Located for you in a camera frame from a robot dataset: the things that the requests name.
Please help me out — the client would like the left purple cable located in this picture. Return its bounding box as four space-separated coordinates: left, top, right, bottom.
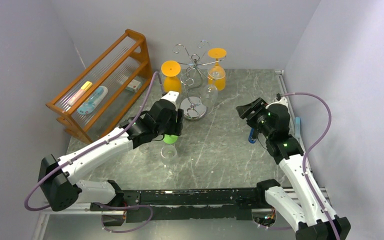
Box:
23 71 165 212

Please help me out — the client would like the yellow pink highlighter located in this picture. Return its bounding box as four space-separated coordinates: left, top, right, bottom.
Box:
67 81 93 107

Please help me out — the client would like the green plastic goblet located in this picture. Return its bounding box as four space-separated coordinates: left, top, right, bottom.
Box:
163 134 178 145

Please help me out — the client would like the clear wine glass front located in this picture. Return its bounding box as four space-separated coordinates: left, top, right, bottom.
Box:
160 144 179 175

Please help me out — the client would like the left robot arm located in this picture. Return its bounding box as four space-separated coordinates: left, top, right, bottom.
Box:
38 98 184 212

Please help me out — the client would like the black base frame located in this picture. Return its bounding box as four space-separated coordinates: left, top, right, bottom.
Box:
88 187 271 223

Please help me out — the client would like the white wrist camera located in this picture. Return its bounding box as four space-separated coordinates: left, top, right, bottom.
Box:
265 93 289 110
160 91 180 108

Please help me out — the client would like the light blue clip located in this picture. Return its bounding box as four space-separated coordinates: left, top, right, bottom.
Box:
294 117 302 139

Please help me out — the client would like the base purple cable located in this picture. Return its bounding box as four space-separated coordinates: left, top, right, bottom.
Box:
92 202 154 234

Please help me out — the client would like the orange wooden shelf rack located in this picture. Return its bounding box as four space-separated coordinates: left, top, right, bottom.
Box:
46 29 152 144

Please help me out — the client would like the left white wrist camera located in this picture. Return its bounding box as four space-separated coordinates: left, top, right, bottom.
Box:
160 91 180 108

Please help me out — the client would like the silver wire glass rack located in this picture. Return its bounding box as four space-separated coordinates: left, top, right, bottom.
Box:
172 43 216 121

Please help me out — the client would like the small white red box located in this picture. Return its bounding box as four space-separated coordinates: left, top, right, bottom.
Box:
125 79 142 93

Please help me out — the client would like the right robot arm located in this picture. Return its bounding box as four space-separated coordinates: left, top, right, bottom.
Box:
235 96 351 240

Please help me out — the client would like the clear wine glass handled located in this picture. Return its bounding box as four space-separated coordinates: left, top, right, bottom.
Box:
201 83 220 108

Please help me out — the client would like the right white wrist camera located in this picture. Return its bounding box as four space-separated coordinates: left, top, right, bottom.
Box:
265 93 289 110

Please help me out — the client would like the clear wine glass left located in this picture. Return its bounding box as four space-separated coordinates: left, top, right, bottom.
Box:
138 143 153 154

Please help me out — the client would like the orange goblet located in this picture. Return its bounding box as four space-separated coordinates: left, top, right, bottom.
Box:
207 47 227 91
161 60 182 93

